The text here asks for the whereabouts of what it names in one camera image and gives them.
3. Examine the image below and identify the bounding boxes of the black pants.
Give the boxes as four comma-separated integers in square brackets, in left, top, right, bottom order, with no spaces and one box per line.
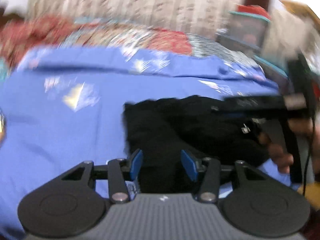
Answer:
[123,96,270,194]

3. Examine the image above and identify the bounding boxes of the person's right hand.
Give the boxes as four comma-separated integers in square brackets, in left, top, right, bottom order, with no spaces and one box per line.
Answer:
[258,119,319,174]

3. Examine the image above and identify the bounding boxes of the blue patterned bedsheet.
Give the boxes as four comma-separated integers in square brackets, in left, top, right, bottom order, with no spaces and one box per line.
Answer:
[1,46,279,239]

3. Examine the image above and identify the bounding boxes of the teal rimmed plastic tub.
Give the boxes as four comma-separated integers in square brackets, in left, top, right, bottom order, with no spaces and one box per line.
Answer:
[216,7,291,89]

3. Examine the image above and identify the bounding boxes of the beige floral curtain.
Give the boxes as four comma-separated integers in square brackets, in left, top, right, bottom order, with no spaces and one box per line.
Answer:
[27,0,243,36]

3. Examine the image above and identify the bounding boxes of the teal patterned cloth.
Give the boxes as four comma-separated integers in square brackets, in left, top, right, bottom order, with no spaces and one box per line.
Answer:
[0,57,10,83]

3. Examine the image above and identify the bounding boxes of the red floral patchwork quilt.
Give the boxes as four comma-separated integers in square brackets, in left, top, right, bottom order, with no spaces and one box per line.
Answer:
[1,16,257,70]

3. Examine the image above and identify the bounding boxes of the black cable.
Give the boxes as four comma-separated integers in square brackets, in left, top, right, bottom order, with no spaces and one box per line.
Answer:
[301,114,316,197]

